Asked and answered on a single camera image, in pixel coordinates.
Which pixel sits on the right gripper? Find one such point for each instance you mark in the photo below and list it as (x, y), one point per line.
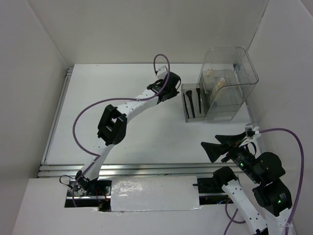
(213, 150)

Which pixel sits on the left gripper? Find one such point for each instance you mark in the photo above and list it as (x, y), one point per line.
(174, 92)

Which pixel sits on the black powder brush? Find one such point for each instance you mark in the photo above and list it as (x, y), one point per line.
(189, 94)

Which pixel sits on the clear organizer drawer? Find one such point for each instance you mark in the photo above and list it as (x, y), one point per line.
(198, 117)

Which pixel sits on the frosted bottle gold pump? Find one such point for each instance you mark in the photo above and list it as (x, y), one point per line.
(209, 73)

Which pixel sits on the cream bottle clear cap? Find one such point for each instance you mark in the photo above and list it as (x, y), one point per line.
(221, 82)

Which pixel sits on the clear acrylic makeup organizer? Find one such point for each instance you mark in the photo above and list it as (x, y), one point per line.
(235, 63)

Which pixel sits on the thin black eyeliner pencil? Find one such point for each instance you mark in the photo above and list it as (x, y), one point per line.
(185, 105)

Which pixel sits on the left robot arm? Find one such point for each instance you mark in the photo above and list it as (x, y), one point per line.
(113, 125)

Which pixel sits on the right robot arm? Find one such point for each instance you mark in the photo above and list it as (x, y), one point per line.
(265, 171)

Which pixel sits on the white cover plate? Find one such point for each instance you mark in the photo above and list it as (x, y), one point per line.
(168, 193)

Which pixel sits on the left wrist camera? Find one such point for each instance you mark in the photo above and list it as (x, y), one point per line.
(162, 72)

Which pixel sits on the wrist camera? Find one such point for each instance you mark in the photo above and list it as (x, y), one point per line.
(162, 72)
(252, 132)

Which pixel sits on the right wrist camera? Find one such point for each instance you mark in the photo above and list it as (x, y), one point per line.
(252, 132)

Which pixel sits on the aluminium left rail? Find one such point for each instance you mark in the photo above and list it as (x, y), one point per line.
(62, 96)

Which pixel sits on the aluminium front rail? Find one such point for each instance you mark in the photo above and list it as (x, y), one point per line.
(113, 170)

